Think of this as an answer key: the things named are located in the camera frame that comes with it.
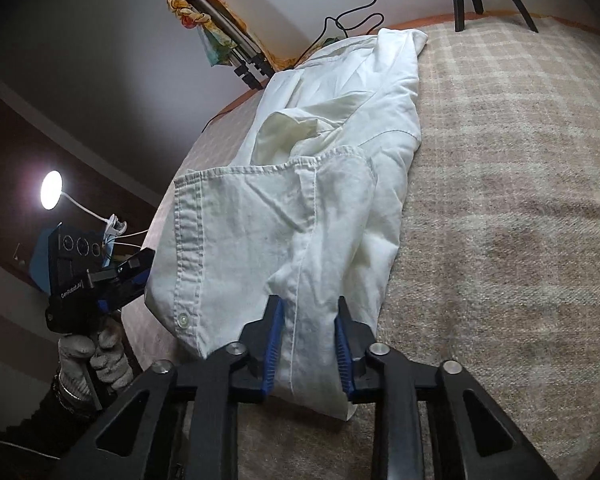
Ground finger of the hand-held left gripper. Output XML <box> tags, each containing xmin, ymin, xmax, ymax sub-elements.
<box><xmin>112</xmin><ymin>247</ymin><xmax>156</xmax><ymax>288</ymax></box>
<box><xmin>97</xmin><ymin>280</ymin><xmax>148</xmax><ymax>313</ymax></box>

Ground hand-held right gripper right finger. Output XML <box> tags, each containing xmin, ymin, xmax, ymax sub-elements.
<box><xmin>334</xmin><ymin>296</ymin><xmax>561</xmax><ymax>480</ymax></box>

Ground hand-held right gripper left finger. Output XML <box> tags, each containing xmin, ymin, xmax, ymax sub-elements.
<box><xmin>55</xmin><ymin>294</ymin><xmax>286</xmax><ymax>480</ymax></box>

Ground white shirt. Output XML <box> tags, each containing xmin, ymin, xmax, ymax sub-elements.
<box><xmin>144</xmin><ymin>27</ymin><xmax>428</xmax><ymax>421</ymax></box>

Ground person's left forearm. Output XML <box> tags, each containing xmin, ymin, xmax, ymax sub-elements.
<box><xmin>0</xmin><ymin>360</ymin><xmax>106</xmax><ymax>461</ymax></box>

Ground person's left hand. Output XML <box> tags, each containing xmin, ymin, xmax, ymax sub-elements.
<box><xmin>57</xmin><ymin>317</ymin><xmax>131</xmax><ymax>392</ymax></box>

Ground white clip lamp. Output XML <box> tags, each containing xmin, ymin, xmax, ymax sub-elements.
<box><xmin>39</xmin><ymin>170</ymin><xmax>131</xmax><ymax>241</ymax></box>

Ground beige checked blanket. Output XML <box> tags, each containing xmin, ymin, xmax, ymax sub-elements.
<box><xmin>120</xmin><ymin>15</ymin><xmax>600</xmax><ymax>480</ymax></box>

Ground colourful floral scarf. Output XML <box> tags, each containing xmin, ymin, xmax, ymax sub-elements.
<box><xmin>166</xmin><ymin>0</ymin><xmax>236</xmax><ymax>68</ymax></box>

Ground silver tripod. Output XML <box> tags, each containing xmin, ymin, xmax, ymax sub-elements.
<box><xmin>182</xmin><ymin>0</ymin><xmax>276</xmax><ymax>92</ymax></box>

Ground orange patterned bed sheet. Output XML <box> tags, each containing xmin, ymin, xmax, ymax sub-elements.
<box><xmin>215</xmin><ymin>10</ymin><xmax>600</xmax><ymax>116</ymax></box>

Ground metal bracelets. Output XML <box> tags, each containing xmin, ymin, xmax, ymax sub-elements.
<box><xmin>51</xmin><ymin>367</ymin><xmax>100</xmax><ymax>413</ymax></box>

